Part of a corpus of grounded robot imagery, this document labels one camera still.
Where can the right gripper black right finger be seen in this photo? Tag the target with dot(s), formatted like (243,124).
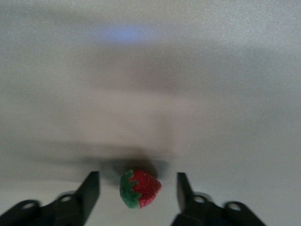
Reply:
(200,212)

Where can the red strawberry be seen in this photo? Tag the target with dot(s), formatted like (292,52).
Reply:
(145,188)

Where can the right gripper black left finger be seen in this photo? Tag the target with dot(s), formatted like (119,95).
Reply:
(70,209)

